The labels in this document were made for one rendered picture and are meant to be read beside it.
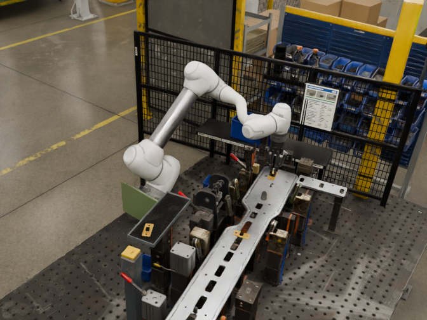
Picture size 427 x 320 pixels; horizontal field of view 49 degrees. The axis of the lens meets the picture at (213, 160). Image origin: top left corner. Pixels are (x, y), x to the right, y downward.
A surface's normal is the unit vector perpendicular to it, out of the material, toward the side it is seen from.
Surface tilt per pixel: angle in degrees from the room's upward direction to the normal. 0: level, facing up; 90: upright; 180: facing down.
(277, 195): 0
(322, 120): 90
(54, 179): 0
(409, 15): 90
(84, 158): 0
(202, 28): 92
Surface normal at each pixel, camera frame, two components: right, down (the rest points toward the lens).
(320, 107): -0.41, 0.48
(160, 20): -0.61, 0.43
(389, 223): 0.05, -0.84
